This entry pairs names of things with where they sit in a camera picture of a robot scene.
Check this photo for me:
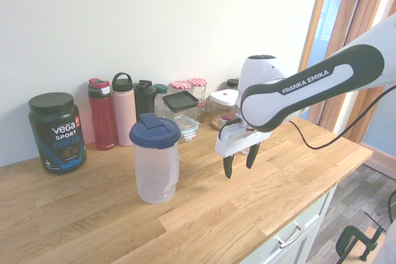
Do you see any wooden framed glass door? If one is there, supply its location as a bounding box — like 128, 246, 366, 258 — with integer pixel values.
306, 0, 396, 153

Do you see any glass food storage container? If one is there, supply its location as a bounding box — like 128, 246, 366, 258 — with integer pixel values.
173, 114, 200, 145

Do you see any clear pitcher with blue lid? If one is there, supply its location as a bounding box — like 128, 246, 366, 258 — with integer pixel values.
129, 113, 182, 205

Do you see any dark protein powder tub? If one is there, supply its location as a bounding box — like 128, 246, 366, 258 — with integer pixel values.
28, 92, 88, 176

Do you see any wooden door frame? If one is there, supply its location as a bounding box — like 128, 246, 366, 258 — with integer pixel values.
297, 0, 335, 75

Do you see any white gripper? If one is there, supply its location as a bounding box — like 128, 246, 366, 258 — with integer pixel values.
215, 118, 273, 180

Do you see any cereal container with white lid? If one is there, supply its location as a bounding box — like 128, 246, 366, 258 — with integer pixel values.
209, 89, 240, 131

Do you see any clear container square black lid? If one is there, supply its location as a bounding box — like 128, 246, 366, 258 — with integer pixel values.
161, 91, 200, 123

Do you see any pink water bottle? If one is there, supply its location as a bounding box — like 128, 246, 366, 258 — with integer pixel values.
111, 72, 137, 147

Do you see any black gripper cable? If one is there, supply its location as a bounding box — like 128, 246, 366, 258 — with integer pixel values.
222, 81, 396, 150

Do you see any jar with red checked lid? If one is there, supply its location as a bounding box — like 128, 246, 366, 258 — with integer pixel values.
188, 77, 209, 106
171, 80, 192, 98

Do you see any clear bottle with green cap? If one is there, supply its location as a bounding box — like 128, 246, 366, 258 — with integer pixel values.
153, 83, 170, 119

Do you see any green metal clamp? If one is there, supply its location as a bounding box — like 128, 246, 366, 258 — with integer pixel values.
335, 211, 387, 264

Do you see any black shaker bottle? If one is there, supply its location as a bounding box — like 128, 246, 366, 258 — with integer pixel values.
134, 80, 157, 122

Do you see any metal drawer handle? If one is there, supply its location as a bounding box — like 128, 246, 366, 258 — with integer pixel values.
274, 219, 303, 249

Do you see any pale kitchen cabinet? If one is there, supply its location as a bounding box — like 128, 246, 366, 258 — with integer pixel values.
247, 183, 338, 264

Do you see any red water bottle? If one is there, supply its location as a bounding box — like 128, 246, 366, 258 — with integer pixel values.
87, 78, 118, 151

